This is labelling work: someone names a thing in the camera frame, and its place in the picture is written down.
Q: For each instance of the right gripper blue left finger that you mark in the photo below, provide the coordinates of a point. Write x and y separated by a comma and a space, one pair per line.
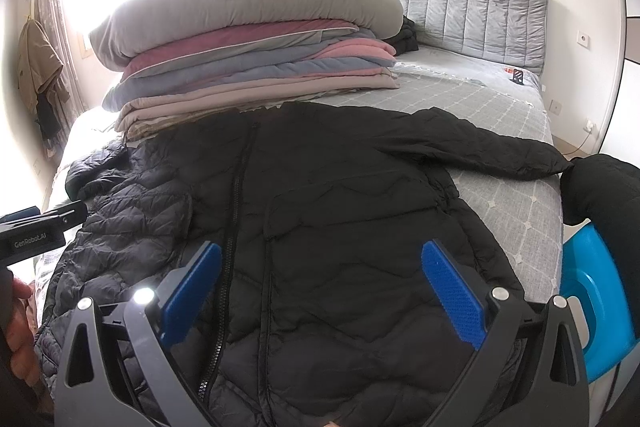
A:
183, 292

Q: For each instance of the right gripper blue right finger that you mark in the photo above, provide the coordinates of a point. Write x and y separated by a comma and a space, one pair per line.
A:
464, 309

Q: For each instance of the black puffer jacket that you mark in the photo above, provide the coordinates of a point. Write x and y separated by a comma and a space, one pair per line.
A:
321, 311

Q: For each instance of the person's left hand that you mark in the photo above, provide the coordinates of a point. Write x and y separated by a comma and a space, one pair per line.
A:
20, 339

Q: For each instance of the grey checked bedspread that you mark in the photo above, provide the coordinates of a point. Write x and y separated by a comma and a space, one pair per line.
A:
525, 217

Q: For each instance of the blue plastic stool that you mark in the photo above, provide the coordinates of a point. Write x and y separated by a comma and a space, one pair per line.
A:
590, 275

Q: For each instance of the tan hanging coat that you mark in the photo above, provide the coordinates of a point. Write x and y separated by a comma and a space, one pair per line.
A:
41, 86

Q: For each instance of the black garment on stool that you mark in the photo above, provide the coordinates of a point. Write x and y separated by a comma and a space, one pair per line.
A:
605, 191

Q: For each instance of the stack of folded quilts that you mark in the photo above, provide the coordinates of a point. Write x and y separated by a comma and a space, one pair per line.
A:
248, 54

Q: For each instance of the black garment behind quilts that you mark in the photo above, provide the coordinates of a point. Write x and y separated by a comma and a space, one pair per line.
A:
405, 40

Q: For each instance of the grey quilted headboard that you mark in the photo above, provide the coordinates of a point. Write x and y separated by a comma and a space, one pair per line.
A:
511, 32

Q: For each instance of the grey top pillow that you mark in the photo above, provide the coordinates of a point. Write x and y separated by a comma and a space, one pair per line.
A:
138, 26

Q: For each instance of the white wall socket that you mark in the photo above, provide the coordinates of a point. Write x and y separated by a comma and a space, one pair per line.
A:
583, 39

